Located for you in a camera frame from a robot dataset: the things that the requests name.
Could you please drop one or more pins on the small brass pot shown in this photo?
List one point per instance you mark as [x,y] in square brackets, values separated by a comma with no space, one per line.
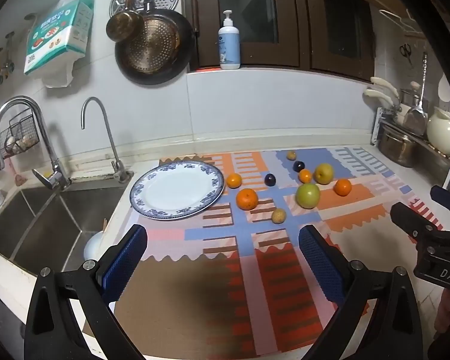
[123,26]

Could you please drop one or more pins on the white rice paddle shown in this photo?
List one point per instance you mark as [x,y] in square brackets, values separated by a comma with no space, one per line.
[444,88]

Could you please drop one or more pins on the teal white cardboard box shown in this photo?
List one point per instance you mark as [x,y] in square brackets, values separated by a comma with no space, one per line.
[56,33]

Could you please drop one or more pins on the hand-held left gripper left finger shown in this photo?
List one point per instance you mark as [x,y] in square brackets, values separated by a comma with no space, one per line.
[125,258]

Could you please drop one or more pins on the blue patterned white plate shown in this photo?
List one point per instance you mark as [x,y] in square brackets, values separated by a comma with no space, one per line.
[172,191]

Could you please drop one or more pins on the stainless steel pot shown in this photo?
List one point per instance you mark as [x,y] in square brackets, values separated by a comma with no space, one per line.
[395,146]

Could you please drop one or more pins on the stainless steel sink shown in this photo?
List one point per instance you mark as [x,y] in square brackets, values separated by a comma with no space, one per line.
[41,225]

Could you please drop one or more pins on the large steel kitchen faucet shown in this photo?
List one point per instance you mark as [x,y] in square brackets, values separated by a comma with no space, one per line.
[48,150]

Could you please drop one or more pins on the black frying pan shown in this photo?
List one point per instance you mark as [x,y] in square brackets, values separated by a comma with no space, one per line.
[183,52]

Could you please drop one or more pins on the steel spatula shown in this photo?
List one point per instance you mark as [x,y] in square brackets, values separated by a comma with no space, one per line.
[416,118]

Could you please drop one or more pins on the white plastic bag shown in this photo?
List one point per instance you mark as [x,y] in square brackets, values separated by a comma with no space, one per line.
[60,77]

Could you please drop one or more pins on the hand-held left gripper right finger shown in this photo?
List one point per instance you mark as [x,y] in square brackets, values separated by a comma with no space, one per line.
[322,266]

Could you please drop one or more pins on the white bowl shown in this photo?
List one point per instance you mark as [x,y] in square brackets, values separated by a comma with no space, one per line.
[93,247]

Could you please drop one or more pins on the orange mandarin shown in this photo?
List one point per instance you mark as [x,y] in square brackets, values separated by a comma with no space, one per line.
[233,180]
[305,176]
[246,199]
[342,187]

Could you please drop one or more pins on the steel dish rack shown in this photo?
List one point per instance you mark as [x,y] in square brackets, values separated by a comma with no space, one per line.
[431,155]

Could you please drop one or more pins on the dark brown window frame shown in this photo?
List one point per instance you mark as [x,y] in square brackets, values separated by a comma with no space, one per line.
[303,18]

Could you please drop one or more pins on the white ceramic jug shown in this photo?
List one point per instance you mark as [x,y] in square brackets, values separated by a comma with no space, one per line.
[442,131]

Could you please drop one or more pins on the white blue pump bottle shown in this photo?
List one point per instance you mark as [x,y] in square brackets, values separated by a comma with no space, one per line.
[229,45]

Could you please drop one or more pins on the small brown longan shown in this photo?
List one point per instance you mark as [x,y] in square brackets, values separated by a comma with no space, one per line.
[291,155]
[279,216]

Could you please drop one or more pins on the thin gooseneck steel faucet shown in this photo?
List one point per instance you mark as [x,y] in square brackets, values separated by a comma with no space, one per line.
[110,138]

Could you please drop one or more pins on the dark purple plum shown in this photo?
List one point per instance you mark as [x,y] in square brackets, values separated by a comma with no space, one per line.
[270,179]
[299,165]

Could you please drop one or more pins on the colourful patterned mat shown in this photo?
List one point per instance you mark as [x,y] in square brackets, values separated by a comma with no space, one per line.
[247,270]

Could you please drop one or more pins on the black scissors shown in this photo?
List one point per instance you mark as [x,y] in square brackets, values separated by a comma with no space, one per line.
[405,53]

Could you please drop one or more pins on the copper perforated colander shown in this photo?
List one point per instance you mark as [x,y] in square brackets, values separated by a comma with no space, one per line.
[153,48]

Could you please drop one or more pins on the green apple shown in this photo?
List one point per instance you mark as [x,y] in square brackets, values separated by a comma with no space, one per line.
[307,196]

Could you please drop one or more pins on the yellow pear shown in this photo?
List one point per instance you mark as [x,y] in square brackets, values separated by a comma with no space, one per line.
[324,173]

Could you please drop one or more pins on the person's right hand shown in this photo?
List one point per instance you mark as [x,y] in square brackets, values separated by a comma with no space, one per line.
[447,311]

